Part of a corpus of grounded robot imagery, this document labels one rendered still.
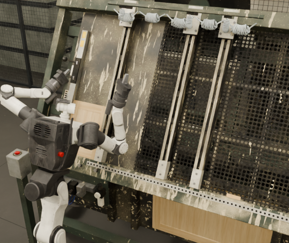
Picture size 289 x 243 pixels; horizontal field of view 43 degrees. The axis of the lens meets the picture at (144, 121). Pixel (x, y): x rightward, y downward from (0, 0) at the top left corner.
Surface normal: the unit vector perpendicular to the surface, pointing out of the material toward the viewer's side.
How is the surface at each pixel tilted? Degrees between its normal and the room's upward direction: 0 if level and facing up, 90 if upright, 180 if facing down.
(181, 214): 90
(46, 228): 50
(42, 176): 22
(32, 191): 67
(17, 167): 90
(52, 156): 82
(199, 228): 90
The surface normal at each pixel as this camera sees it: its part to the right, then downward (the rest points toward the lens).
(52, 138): -0.40, 0.04
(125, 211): -0.42, 0.43
